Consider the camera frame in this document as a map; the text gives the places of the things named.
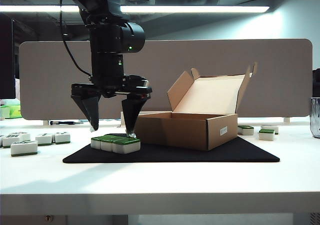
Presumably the grey desk divider panel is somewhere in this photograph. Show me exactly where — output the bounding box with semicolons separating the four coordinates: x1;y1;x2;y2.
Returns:
18;38;314;121

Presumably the bird print mahjong tile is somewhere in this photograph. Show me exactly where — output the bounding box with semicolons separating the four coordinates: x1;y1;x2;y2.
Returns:
10;140;39;158

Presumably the eight bamboo mahjong tile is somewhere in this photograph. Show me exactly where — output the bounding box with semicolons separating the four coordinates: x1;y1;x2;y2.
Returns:
8;132;31;142

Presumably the long ceiling light strip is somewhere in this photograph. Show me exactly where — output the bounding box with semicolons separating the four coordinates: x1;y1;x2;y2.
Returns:
0;4;271;14

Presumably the brown cardboard box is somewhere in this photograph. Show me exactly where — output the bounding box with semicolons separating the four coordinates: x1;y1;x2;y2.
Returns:
134;61;257;151

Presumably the bright green packet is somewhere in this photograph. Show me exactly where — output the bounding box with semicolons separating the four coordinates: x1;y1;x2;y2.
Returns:
8;104;22;119

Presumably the six bamboo mahjong tile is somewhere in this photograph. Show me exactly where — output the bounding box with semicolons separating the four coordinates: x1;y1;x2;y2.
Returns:
2;134;21;149

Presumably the black rectangular mat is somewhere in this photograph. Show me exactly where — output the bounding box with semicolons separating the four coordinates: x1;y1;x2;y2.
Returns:
62;133;280;164

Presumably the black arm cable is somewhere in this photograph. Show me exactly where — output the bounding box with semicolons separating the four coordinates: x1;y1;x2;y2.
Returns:
59;0;93;77

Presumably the green-backed mahjong tile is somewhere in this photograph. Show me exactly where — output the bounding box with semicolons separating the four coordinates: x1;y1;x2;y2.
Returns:
237;125;255;136
260;124;280;135
100;134;121;152
258;128;276;142
90;134;111;150
111;134;141;155

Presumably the black screwdriver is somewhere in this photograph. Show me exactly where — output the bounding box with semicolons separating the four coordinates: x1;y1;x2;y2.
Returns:
49;120;76;126

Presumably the three bamboo mahjong tile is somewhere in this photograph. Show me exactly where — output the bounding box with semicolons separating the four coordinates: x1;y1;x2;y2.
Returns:
54;131;71;145

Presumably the black background object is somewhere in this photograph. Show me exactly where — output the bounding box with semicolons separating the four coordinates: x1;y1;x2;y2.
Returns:
312;68;320;96

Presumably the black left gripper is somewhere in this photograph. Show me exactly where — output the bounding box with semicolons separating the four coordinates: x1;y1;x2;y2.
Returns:
70;74;153;139

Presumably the dark monitor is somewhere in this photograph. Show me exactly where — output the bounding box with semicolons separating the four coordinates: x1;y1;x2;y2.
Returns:
0;12;16;100

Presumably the dark glass jar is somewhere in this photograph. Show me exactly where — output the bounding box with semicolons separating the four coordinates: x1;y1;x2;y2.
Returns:
309;97;320;139

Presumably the two bamboo mahjong tile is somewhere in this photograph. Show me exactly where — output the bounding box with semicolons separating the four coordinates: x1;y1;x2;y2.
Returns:
35;133;55;146

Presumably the white green small carton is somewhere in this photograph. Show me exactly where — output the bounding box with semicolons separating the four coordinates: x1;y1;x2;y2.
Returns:
0;105;11;120

